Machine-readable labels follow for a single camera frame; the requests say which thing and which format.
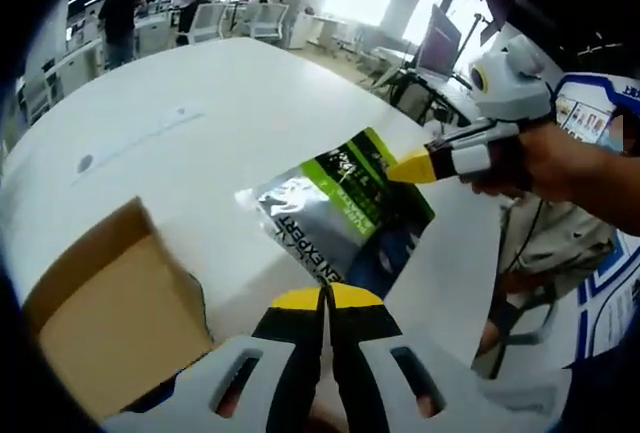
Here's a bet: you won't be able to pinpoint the silver green soft pouch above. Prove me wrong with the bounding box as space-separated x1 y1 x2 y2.
234 126 436 299

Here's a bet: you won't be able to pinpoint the blue white poster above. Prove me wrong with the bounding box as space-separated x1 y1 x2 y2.
574 230 640 369
554 72 626 147

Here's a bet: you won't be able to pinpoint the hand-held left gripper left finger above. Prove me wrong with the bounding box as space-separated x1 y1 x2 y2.
102 286 326 433

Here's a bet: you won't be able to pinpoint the laptop with purple screen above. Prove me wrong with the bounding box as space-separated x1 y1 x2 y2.
417 4 462 79

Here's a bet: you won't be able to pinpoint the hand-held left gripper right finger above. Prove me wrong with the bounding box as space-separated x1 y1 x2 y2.
327 283 561 433

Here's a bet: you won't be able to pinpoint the white background office chair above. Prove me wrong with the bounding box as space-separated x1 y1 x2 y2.
247 2 286 39
192 2 226 44

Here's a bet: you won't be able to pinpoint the person's right hand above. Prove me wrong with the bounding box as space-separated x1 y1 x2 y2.
472 125 556 200

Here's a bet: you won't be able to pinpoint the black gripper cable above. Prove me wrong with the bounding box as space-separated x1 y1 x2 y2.
504 196 547 274

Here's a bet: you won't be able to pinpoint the brown cardboard shoe box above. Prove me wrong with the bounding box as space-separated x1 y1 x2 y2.
19 196 216 424

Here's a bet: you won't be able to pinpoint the person's beige trousers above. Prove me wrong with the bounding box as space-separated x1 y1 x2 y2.
499 191 617 304

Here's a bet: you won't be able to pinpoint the person's left hand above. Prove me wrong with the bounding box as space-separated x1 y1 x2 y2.
303 392 351 433

